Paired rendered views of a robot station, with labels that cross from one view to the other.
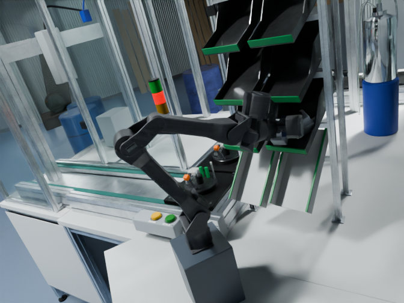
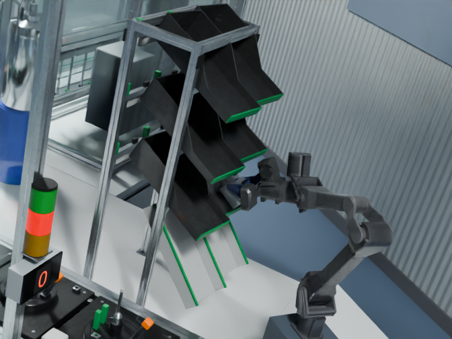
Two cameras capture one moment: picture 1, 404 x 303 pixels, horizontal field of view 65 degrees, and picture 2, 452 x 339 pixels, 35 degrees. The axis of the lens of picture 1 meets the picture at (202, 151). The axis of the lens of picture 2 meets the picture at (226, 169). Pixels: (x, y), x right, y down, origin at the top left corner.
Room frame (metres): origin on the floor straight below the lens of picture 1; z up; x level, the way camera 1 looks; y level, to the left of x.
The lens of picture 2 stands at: (1.43, 1.35, 2.10)
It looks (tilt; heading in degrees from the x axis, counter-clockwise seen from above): 25 degrees down; 253
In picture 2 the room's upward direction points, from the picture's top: 15 degrees clockwise
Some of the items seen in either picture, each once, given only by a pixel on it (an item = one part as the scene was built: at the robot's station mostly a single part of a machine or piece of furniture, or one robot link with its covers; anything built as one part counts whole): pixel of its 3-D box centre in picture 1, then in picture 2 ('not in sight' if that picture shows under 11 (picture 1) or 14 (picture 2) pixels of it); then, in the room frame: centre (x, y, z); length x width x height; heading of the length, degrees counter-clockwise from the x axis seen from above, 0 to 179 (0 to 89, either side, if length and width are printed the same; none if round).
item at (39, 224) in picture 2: (159, 97); (40, 218); (1.38, 0.12, 1.34); 0.05 x 0.05 x 0.05
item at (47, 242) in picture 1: (131, 201); not in sight; (2.18, 0.62, 0.43); 1.39 x 0.63 x 0.86; 143
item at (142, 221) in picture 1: (159, 223); not in sight; (1.05, 0.23, 0.93); 0.21 x 0.07 x 0.06; 53
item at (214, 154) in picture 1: (226, 149); (29, 279); (1.38, -0.11, 1.01); 0.24 x 0.24 x 0.13; 53
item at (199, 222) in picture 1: (192, 216); (315, 300); (0.72, 0.07, 1.15); 0.09 x 0.07 x 0.06; 12
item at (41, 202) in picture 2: (155, 86); (43, 196); (1.38, 0.12, 1.39); 0.05 x 0.05 x 0.05
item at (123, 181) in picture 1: (155, 189); not in sight; (1.37, 0.27, 0.91); 0.84 x 0.28 x 0.10; 53
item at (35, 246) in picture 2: (162, 108); (37, 239); (1.38, 0.12, 1.29); 0.05 x 0.05 x 0.05
